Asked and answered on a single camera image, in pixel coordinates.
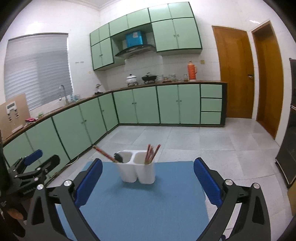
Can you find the cardboard box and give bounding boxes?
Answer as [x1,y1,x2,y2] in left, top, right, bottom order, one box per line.
[0,93,31,140]

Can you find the green kitchen cabinets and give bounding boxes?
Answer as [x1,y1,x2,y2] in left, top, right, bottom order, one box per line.
[90,2,202,71]
[4,81,227,176]

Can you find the black wok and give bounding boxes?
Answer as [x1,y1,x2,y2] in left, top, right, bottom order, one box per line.
[142,72,157,84]

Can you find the blue box on hood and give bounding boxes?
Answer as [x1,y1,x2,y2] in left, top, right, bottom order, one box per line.
[125,31,147,48]

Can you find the red striped wooden chopstick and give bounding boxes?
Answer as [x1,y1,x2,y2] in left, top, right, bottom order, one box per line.
[145,146,154,165]

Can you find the wooden door left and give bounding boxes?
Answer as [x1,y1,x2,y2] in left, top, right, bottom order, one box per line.
[212,26,254,118]

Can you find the white double utensil holder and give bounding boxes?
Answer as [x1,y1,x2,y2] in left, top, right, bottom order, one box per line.
[116,150,156,184]

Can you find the person left hand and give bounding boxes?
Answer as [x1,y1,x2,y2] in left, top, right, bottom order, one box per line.
[7,207,26,220]

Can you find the white cooking pot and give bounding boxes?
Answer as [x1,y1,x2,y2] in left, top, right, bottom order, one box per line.
[126,74,138,86]

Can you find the green lower kitchen cabinets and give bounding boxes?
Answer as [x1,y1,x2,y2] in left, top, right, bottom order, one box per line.
[4,81,227,176]

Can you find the blue table mat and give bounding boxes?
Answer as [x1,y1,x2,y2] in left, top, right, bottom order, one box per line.
[55,161,210,241]

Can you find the wooden door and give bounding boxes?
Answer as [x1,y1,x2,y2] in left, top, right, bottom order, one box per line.
[212,26,254,118]
[252,21,283,138]

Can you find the window blind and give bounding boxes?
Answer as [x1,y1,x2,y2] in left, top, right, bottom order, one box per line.
[4,33,73,110]

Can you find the green upper kitchen cabinets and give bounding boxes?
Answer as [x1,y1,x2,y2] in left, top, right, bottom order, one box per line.
[90,2,202,71]

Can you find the orange thermos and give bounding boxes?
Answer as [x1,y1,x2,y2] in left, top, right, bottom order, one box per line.
[187,61,197,81]

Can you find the range hood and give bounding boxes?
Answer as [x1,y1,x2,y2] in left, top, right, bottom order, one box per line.
[115,44,156,59]

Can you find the wooden door right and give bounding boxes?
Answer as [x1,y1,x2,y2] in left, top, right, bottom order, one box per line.
[252,21,283,138]

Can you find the red patterned chopstick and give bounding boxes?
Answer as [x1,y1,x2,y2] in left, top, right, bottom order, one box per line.
[92,145,118,163]
[144,144,151,165]

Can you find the black chopstick silver band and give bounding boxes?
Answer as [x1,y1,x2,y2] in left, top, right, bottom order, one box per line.
[114,153,123,163]

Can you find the chrome sink faucet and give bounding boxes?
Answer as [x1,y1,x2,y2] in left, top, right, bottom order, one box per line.
[59,84,69,105]

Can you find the black glass cabinet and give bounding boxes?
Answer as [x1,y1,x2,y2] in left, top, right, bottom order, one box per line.
[275,58,296,188]

